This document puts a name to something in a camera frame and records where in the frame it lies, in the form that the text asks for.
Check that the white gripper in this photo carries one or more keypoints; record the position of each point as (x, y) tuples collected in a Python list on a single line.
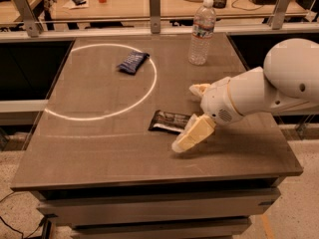
[(218, 101)]

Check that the dark chocolate rxbar wrapper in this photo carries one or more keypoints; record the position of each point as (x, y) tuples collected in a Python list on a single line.
[(169, 122)]

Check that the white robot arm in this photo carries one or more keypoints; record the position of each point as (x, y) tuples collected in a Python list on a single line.
[(288, 80)]

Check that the blue blueberry rxbar wrapper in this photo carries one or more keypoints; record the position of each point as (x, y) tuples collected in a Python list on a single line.
[(132, 62)]

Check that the clear plastic water bottle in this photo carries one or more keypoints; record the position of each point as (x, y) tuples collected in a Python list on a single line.
[(202, 32)]

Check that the black mesh cup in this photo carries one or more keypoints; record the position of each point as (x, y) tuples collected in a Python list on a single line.
[(219, 3)]

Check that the grey drawer cabinet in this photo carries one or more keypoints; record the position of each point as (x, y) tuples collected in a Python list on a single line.
[(219, 209)]

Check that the metal bracket centre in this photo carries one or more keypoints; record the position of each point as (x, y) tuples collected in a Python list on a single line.
[(155, 16)]

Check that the metal bracket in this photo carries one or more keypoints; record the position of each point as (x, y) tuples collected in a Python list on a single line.
[(155, 16), (277, 18), (32, 25)]

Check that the metal bracket right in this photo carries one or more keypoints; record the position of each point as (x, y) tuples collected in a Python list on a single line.
[(277, 18)]

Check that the metal bracket left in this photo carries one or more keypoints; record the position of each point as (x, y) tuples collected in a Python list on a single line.
[(32, 25)]

